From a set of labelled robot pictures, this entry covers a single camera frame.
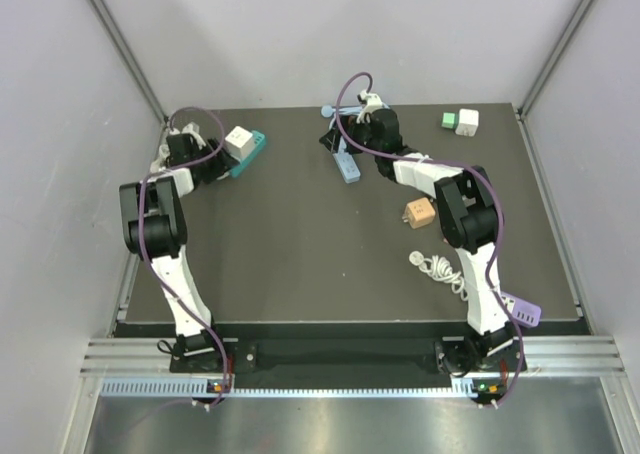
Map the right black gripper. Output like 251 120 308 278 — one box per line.
319 115 383 158

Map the light blue power strip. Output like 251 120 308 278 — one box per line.
333 152 361 184

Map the white cube adapter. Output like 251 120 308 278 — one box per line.
454 108 479 137
225 126 255 161

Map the teal power strip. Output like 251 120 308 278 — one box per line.
230 130 267 178

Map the orange cube adapter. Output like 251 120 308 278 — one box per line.
402 197 436 229

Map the small green cube adapter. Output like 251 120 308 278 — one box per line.
441 112 459 130

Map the white strip cord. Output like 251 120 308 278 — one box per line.
408 250 471 303

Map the purple power strip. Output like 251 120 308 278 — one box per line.
501 292 542 328

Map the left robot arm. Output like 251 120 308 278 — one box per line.
119 123 237 373

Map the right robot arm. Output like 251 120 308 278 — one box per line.
319 105 521 376

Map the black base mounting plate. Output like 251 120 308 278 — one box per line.
156 337 521 375

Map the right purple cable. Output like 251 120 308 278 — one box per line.
333 72 524 410

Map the purple cable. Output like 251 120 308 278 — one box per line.
333 72 524 410
137 106 236 410

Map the light blue coiled cord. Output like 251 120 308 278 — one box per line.
319 103 361 133

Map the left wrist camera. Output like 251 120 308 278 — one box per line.
181 122 207 148

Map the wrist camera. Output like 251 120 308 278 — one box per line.
181 122 207 148
356 90 388 124

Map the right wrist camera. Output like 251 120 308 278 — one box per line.
356 90 388 124

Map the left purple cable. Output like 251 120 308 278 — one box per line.
137 106 236 410

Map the left aluminium frame post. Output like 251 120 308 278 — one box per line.
87 0 166 123

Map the aluminium frame post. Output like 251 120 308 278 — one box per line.
87 0 166 123
516 0 597 122

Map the front aluminium rail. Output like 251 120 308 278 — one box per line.
80 336 624 377

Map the slotted cable duct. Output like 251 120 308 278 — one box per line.
100 378 499 399

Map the right aluminium frame post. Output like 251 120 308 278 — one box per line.
516 0 597 122

